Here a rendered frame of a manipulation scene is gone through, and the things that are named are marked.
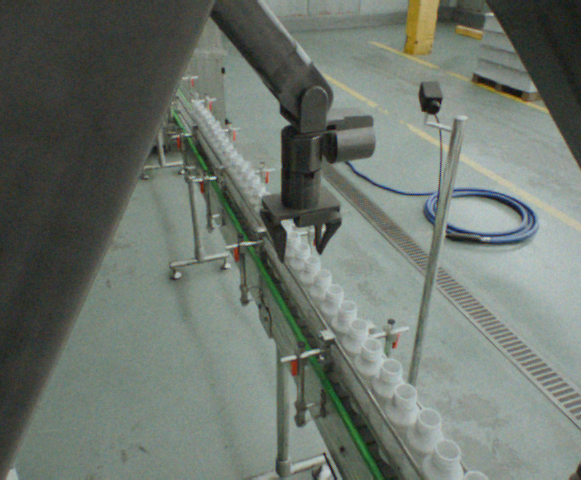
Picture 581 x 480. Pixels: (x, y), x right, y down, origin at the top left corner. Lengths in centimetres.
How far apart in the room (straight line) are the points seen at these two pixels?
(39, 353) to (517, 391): 256
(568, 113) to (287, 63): 43
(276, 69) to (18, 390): 50
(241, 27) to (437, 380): 219
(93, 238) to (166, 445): 219
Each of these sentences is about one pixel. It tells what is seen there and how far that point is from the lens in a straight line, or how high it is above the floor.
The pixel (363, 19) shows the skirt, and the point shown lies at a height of 12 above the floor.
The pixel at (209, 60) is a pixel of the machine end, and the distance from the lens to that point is 471.
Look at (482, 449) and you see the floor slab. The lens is 241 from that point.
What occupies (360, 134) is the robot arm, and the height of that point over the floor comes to 159.
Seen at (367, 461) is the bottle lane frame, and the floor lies 99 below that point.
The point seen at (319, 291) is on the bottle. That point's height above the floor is 113.
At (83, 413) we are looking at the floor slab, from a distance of 254.
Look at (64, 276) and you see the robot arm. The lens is 17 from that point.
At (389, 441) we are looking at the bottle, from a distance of 98.
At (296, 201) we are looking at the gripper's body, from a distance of 71.
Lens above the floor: 183
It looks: 32 degrees down
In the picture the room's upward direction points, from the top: straight up
